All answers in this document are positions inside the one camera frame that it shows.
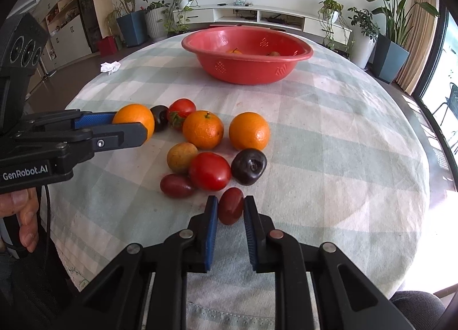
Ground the red tomato with green calyx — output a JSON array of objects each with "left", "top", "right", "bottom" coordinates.
[{"left": 166, "top": 98, "right": 197, "bottom": 130}]

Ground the large-leaf plant dark pot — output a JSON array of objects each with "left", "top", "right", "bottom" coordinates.
[{"left": 351, "top": 0, "right": 441, "bottom": 84}]

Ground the beige curtain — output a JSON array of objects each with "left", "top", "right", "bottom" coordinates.
[{"left": 395, "top": 0, "right": 441, "bottom": 95}]

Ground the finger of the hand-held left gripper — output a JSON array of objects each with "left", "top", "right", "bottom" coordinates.
[
  {"left": 70, "top": 122, "right": 148, "bottom": 154},
  {"left": 24, "top": 109, "right": 119, "bottom": 130}
]

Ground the yellow-brown round fruit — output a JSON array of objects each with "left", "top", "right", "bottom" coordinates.
[{"left": 167, "top": 142, "right": 198, "bottom": 174}]

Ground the red storage box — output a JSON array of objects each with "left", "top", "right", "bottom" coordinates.
[{"left": 97, "top": 36, "right": 119, "bottom": 58}]

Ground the white wall cabinet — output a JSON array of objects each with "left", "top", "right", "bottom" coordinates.
[{"left": 34, "top": 0, "right": 94, "bottom": 75}]

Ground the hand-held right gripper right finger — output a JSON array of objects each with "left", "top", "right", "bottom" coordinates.
[{"left": 243, "top": 195, "right": 412, "bottom": 330}]

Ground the red plastic basin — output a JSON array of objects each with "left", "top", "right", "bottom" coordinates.
[{"left": 181, "top": 27, "right": 314, "bottom": 86}]

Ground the black mesh patio chair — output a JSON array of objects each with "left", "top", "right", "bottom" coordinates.
[{"left": 431, "top": 81, "right": 458, "bottom": 125}]

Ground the person's left hand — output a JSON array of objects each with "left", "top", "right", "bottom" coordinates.
[{"left": 0, "top": 188, "right": 40, "bottom": 254}]

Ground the smooth orange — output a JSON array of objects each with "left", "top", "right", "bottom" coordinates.
[
  {"left": 112, "top": 104, "right": 155, "bottom": 143},
  {"left": 229, "top": 112, "right": 270, "bottom": 152}
]

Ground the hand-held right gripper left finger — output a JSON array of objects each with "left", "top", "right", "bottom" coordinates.
[{"left": 68, "top": 195, "right": 220, "bottom": 330}]

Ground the person's dark clothed body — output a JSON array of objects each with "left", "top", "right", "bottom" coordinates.
[{"left": 0, "top": 219, "right": 84, "bottom": 330}]

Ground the black framed glass door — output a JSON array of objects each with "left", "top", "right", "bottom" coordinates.
[{"left": 413, "top": 0, "right": 458, "bottom": 162}]

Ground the bushy plant tall white pot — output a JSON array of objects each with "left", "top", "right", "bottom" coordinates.
[{"left": 347, "top": 6, "right": 380, "bottom": 69}]

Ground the plant in white ribbed pot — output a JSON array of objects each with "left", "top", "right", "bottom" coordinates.
[{"left": 144, "top": 0, "right": 170, "bottom": 43}]

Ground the black cable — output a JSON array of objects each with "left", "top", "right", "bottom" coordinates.
[{"left": 42, "top": 185, "right": 52, "bottom": 248}]

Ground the large dark plum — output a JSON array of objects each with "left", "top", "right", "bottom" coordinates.
[{"left": 231, "top": 148, "right": 268, "bottom": 186}]

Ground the small dark plum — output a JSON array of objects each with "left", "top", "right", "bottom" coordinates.
[{"left": 149, "top": 105, "right": 169, "bottom": 133}]

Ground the tall tree plant blue pot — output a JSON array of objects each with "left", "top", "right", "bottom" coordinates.
[{"left": 95, "top": 0, "right": 149, "bottom": 48}]

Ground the small oblong red tomato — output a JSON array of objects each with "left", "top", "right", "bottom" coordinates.
[
  {"left": 159, "top": 173, "right": 197, "bottom": 198},
  {"left": 218, "top": 187, "right": 245, "bottom": 226}
]

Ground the large red tomato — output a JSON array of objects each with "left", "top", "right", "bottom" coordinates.
[{"left": 188, "top": 152, "right": 232, "bottom": 191}]

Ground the white television cabinet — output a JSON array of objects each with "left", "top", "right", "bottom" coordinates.
[{"left": 173, "top": 4, "right": 353, "bottom": 46}]

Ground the green white checkered tablecloth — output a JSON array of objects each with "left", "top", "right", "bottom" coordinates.
[{"left": 41, "top": 35, "right": 430, "bottom": 330}]

